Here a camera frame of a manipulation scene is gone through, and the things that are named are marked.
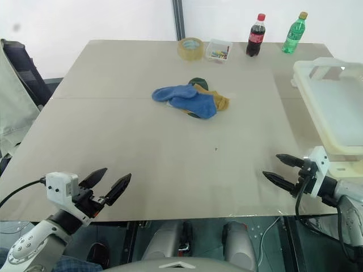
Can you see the blue sock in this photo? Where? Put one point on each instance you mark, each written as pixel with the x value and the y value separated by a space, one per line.
pixel 198 106
pixel 175 93

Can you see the clear packing tape roll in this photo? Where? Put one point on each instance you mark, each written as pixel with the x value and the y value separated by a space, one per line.
pixel 190 49

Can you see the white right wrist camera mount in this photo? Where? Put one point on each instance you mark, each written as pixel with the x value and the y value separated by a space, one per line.
pixel 321 161

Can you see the black shoe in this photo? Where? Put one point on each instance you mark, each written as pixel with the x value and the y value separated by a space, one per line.
pixel 97 253

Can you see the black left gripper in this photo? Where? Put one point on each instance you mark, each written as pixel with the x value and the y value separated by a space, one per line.
pixel 88 202

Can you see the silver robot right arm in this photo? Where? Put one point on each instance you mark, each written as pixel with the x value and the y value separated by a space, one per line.
pixel 351 215

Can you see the silver robot left thigh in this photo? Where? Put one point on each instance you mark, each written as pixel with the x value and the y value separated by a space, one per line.
pixel 164 241

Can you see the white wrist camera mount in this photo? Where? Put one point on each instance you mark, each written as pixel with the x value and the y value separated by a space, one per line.
pixel 321 161
pixel 58 188

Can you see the grey robot torso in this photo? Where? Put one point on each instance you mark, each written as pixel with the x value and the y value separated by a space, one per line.
pixel 181 265

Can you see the coloured clips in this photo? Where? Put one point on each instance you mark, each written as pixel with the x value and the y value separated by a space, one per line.
pixel 219 54

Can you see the dark metal pole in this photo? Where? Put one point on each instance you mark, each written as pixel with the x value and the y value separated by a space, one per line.
pixel 178 20

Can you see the blue checked trouser leg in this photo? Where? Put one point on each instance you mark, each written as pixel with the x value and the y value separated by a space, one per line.
pixel 73 265

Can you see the silver robot right thigh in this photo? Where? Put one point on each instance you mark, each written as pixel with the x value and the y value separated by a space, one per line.
pixel 239 243

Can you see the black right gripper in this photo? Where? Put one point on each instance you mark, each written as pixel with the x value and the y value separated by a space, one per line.
pixel 307 178

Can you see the silver robot thigh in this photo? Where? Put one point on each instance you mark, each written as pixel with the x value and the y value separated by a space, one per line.
pixel 164 241
pixel 239 243

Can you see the black table frame leg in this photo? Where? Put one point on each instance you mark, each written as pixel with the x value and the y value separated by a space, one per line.
pixel 296 249

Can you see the small clear plastic box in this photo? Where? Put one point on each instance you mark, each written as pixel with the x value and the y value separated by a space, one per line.
pixel 219 51

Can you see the white plastic bin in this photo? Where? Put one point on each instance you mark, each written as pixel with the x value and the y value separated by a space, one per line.
pixel 331 113

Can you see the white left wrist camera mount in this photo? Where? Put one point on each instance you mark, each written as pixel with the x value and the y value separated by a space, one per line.
pixel 58 188

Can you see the mustard yellow sock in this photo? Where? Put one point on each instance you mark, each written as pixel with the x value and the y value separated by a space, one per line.
pixel 221 101

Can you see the cola bottle red cap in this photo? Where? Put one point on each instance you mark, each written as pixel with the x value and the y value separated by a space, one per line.
pixel 255 35

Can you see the dark green cloth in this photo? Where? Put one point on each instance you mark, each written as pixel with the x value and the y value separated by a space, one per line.
pixel 193 115
pixel 200 82

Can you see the green plastic bottle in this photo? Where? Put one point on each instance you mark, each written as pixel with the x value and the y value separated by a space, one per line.
pixel 295 32

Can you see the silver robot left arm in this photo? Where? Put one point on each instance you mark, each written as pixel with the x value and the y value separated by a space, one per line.
pixel 34 243

